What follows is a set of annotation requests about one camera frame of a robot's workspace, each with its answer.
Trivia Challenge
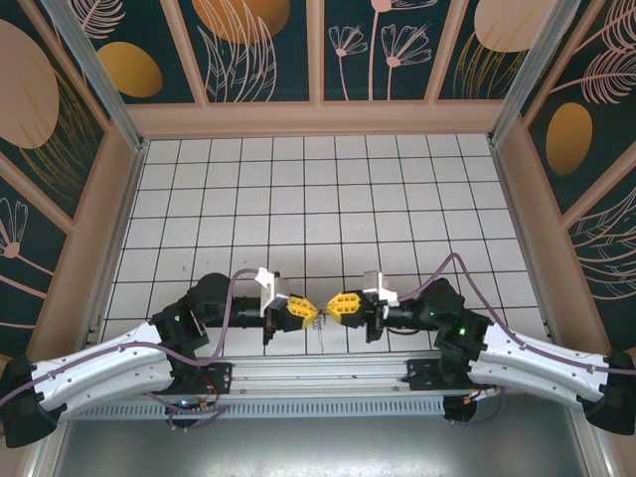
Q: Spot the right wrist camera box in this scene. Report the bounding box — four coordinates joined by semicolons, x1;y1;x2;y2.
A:
361;270;398;308

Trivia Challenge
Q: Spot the aluminium side rail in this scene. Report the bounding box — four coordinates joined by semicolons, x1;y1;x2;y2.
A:
86;142;149;359
489;142;556;352

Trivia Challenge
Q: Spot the aluminium frame post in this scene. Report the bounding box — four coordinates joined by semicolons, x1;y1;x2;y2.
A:
486;0;585;146
42;0;150;153

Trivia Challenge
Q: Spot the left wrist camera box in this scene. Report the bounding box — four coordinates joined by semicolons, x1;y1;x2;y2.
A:
253;266;292;315

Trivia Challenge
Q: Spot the grey metal sheet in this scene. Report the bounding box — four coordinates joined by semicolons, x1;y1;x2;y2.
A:
29;392;613;477

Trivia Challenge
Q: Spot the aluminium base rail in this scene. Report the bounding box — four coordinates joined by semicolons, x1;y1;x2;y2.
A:
49;351;593;399

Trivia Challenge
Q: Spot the small circuit board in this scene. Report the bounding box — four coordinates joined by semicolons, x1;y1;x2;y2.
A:
163;397;213;416

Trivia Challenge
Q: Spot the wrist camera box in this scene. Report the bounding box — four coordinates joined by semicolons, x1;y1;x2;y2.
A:
253;266;292;315
361;270;398;308

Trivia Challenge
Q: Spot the grey slotted cable duct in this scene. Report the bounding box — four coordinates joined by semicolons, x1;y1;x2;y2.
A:
69;396;446;419

